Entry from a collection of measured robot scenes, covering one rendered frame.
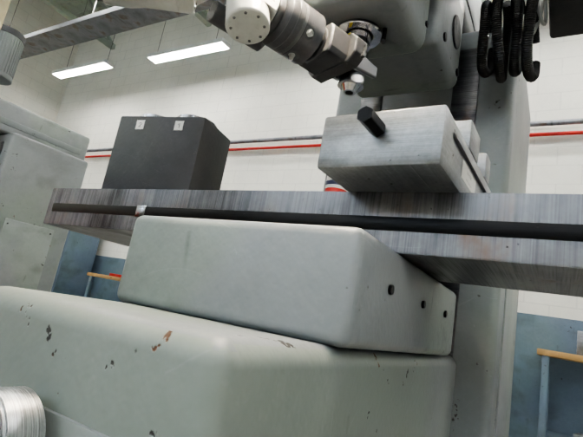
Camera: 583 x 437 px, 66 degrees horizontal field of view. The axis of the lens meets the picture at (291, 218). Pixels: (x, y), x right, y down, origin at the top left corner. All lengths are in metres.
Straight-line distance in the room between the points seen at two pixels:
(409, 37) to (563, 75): 4.80
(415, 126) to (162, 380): 0.36
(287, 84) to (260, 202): 6.16
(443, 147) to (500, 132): 0.64
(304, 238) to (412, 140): 0.16
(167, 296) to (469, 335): 0.67
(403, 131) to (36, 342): 0.41
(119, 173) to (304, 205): 0.50
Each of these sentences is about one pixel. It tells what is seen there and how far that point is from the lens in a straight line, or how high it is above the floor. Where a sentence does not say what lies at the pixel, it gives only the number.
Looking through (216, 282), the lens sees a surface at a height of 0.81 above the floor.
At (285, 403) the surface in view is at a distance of 0.37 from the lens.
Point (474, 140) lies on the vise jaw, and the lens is 0.66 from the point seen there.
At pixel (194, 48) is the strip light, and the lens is 7.11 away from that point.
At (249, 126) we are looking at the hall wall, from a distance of 6.86.
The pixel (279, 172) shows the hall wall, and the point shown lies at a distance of 6.20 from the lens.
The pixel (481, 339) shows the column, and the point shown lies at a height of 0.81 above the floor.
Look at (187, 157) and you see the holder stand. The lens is 0.94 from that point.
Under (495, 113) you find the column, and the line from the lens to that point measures 1.16.
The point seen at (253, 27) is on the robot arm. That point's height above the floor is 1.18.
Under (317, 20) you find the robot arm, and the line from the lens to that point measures 0.77.
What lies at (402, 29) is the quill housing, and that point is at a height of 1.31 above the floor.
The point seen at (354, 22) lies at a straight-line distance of 0.87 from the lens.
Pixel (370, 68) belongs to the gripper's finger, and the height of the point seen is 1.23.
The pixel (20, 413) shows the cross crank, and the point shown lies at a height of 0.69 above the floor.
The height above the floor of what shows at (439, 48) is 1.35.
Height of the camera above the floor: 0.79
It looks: 12 degrees up
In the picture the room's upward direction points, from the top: 10 degrees clockwise
